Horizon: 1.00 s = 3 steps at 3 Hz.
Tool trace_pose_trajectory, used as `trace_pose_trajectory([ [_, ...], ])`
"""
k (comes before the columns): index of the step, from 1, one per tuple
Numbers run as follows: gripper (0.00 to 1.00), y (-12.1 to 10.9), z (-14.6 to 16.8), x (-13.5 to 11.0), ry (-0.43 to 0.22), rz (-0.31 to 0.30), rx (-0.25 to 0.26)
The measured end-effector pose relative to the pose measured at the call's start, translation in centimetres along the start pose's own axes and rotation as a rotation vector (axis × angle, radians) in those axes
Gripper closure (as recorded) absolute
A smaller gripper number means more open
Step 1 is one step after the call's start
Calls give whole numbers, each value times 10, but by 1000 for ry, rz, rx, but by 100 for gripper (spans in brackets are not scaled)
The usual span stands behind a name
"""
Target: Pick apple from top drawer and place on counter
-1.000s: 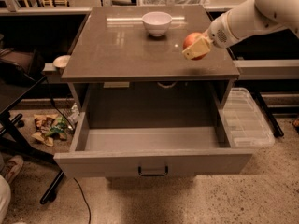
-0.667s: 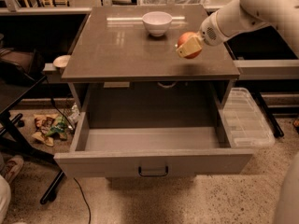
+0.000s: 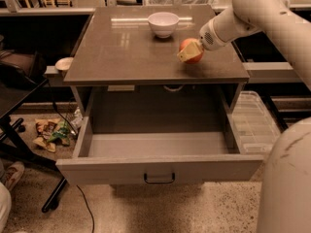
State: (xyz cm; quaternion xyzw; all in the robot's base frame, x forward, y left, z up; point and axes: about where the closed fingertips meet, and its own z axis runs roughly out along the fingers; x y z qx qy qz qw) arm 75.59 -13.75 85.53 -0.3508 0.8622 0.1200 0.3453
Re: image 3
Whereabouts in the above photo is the small beige dish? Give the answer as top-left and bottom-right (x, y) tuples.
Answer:
(55, 57), (73, 72)

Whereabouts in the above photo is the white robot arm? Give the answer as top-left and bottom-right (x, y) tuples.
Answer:
(178, 0), (311, 233)

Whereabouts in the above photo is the dark bag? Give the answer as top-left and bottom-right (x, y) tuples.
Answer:
(0, 50), (47, 89)

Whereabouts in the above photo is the clear plastic storage bin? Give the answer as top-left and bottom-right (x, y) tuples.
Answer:
(232, 91), (281, 154)

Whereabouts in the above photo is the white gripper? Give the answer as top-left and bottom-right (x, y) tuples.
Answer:
(176, 18), (225, 63)

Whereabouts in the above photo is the white bowl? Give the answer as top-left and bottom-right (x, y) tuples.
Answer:
(148, 12), (179, 38)

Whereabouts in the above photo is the red apple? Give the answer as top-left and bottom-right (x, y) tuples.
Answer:
(179, 37), (205, 65)

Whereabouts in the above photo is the black drawer handle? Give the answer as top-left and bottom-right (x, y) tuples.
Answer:
(143, 173), (176, 184)

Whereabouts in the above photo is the open grey top drawer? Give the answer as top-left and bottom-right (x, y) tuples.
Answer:
(55, 114), (264, 186)

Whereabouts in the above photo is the black table with legs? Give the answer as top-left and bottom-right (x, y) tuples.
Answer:
(0, 78), (68, 214)

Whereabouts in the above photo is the snack bags pile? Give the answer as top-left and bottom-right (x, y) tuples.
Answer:
(33, 118), (70, 152)

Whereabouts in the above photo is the grey cabinet with counter top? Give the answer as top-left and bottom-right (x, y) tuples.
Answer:
(65, 6), (249, 134)

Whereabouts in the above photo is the black power cable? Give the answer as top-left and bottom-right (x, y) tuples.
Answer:
(48, 81), (96, 233)

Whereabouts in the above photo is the person's shoe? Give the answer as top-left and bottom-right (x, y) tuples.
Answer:
(2, 161), (24, 191)

